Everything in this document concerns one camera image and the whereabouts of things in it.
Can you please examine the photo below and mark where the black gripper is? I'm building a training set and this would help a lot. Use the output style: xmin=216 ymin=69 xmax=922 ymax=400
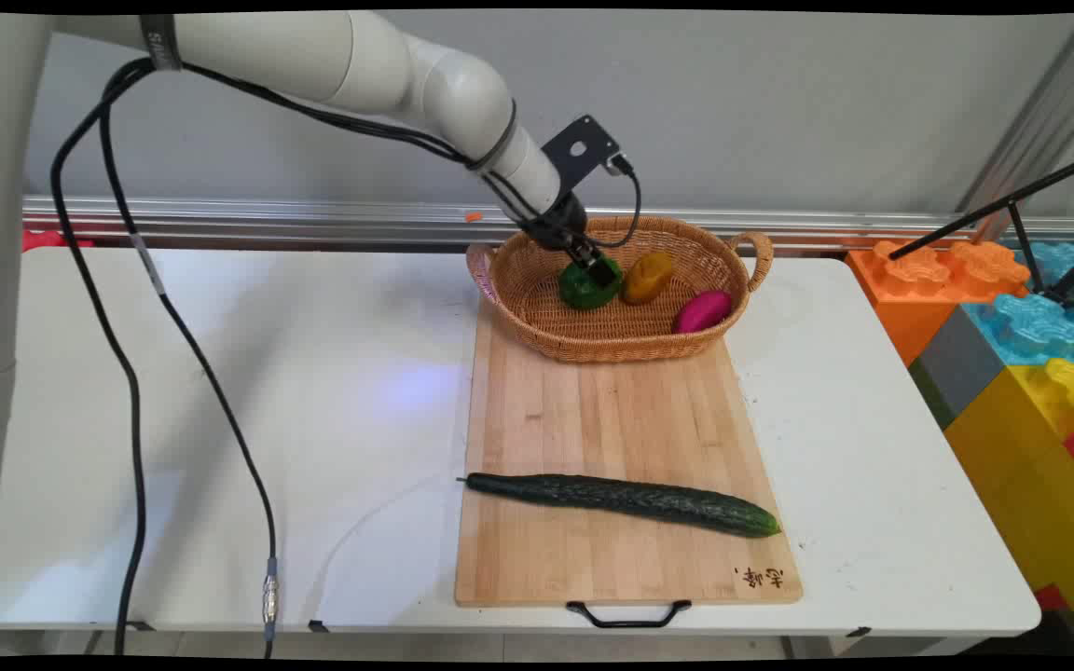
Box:
xmin=522 ymin=192 xmax=620 ymax=289

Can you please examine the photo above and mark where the green toy pepper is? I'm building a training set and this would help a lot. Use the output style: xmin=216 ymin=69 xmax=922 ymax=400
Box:
xmin=558 ymin=260 xmax=624 ymax=312

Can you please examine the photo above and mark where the orange-yellow toy vegetable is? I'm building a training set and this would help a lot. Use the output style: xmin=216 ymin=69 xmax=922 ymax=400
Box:
xmin=622 ymin=251 xmax=676 ymax=306

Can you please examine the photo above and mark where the woven wicker basket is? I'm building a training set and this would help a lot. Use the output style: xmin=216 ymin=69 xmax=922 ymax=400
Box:
xmin=465 ymin=216 xmax=775 ymax=364

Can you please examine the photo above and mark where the magenta toy vegetable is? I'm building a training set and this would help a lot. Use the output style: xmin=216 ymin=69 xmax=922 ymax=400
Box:
xmin=673 ymin=290 xmax=734 ymax=336

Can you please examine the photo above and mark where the wooden cutting board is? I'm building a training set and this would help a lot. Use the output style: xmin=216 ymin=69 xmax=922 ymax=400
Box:
xmin=454 ymin=300 xmax=804 ymax=629

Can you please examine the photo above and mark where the long green cucumber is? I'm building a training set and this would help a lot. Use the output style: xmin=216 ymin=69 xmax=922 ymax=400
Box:
xmin=457 ymin=472 xmax=782 ymax=540

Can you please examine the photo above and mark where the orange giant building block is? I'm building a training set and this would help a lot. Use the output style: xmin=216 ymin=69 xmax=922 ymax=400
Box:
xmin=846 ymin=239 xmax=1032 ymax=368

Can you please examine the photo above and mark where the grey giant building block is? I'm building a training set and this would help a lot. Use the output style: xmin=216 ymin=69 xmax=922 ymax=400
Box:
xmin=908 ymin=306 xmax=1006 ymax=431

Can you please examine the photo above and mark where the black tripod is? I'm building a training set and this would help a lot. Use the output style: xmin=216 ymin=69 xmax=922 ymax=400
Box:
xmin=888 ymin=149 xmax=1074 ymax=310

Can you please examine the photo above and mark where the blue giant building block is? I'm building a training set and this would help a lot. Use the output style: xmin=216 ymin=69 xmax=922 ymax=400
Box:
xmin=960 ymin=241 xmax=1074 ymax=366

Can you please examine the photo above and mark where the yellow giant building block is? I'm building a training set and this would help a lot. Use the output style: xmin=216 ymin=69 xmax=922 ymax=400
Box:
xmin=943 ymin=358 xmax=1074 ymax=653

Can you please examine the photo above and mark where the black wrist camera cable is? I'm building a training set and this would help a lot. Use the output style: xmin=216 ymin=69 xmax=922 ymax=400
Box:
xmin=587 ymin=155 xmax=643 ymax=250

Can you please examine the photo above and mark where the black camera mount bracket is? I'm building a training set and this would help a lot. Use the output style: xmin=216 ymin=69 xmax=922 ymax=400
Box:
xmin=542 ymin=115 xmax=624 ymax=187

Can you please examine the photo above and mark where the aluminium rail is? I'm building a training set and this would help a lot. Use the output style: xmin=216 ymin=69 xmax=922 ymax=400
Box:
xmin=22 ymin=195 xmax=1074 ymax=251

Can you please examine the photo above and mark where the black thin cable with connector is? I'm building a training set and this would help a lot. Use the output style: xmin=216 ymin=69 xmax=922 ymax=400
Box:
xmin=99 ymin=93 xmax=279 ymax=659

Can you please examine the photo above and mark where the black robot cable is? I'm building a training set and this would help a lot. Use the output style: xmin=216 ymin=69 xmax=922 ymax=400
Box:
xmin=49 ymin=58 xmax=538 ymax=659

